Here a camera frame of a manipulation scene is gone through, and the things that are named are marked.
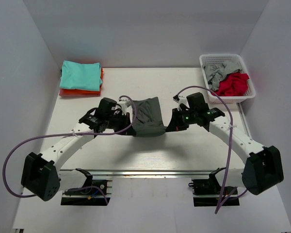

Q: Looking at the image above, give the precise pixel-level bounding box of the teal folded t-shirt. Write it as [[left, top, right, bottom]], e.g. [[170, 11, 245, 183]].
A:
[[60, 61, 102, 91]]

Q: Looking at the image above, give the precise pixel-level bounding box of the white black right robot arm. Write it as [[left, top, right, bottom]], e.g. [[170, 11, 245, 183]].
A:
[[166, 92, 284, 195]]

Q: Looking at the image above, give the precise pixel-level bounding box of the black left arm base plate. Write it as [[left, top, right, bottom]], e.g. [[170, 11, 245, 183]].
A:
[[61, 176, 113, 206]]

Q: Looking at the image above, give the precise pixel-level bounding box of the red t-shirt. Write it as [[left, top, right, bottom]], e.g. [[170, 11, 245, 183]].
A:
[[211, 72, 249, 97]]

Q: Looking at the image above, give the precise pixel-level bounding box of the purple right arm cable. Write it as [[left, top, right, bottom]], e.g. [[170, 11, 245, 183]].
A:
[[172, 85, 249, 214]]

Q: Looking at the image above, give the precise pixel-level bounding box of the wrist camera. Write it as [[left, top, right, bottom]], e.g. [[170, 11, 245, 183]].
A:
[[116, 99, 131, 115], [173, 95, 188, 111]]

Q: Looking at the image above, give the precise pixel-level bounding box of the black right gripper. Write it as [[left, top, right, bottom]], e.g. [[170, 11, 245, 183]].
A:
[[166, 107, 198, 132]]

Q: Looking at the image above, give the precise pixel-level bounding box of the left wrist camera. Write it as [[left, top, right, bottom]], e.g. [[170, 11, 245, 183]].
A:
[[116, 99, 131, 115]]

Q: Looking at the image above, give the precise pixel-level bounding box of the orange folded t-shirt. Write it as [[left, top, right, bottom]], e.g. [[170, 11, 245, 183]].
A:
[[59, 64, 103, 97]]

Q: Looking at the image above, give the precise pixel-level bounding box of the white plastic laundry basket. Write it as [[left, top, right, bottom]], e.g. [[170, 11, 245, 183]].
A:
[[199, 53, 256, 103]]

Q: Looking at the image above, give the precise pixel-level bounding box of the dark grey t-shirt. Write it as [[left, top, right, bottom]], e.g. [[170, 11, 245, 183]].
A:
[[132, 97, 166, 137]]

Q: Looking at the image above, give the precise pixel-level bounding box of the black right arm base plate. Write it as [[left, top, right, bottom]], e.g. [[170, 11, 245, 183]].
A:
[[188, 171, 240, 207]]

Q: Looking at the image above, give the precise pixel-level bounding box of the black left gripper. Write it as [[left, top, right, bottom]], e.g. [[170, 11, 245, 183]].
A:
[[105, 112, 136, 135]]

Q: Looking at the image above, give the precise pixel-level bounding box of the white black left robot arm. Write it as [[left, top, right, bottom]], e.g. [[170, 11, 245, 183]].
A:
[[21, 96, 137, 201]]

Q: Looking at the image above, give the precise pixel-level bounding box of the light grey t-shirt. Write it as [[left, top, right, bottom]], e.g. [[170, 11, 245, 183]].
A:
[[204, 61, 242, 91]]

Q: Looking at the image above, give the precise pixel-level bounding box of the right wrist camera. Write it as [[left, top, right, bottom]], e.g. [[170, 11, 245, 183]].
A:
[[173, 95, 188, 111]]

